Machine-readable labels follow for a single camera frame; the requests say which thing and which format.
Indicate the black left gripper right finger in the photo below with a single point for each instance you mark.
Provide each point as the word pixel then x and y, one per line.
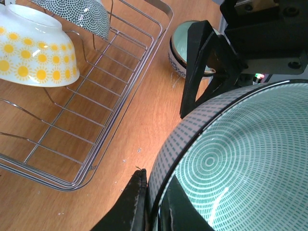
pixel 177 212

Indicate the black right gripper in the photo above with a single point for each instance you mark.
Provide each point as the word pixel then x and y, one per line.
pixel 269 36

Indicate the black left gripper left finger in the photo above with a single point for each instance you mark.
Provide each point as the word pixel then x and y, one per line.
pixel 128 213

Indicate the pale green bowl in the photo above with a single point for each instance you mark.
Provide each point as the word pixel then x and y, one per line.
pixel 180 35

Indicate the green ring patterned bowl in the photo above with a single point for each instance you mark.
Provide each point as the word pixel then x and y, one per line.
pixel 243 165

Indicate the pink patterned bowl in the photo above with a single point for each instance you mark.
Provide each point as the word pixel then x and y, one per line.
pixel 90 15

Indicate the yellow blue patterned bowl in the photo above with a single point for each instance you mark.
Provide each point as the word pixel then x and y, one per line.
pixel 34 49

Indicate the blue floral white bowl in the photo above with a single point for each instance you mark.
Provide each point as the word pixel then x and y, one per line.
pixel 178 59

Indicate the metal wire dish rack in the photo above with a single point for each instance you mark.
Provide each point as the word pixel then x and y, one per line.
pixel 57 136

